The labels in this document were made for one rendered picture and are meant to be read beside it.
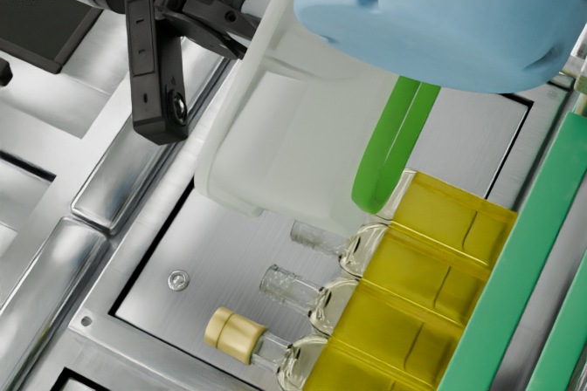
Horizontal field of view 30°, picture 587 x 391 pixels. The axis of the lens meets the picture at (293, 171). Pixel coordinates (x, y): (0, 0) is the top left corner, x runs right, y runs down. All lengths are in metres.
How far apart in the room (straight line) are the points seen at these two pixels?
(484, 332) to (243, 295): 0.35
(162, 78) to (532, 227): 0.29
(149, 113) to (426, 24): 0.38
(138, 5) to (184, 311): 0.38
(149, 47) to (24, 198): 0.46
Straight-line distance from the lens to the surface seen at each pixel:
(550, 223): 0.84
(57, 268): 1.13
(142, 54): 0.78
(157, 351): 1.07
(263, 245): 1.10
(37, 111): 1.26
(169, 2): 0.77
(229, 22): 0.74
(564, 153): 0.87
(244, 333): 0.92
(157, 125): 0.77
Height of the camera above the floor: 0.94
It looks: 14 degrees up
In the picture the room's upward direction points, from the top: 66 degrees counter-clockwise
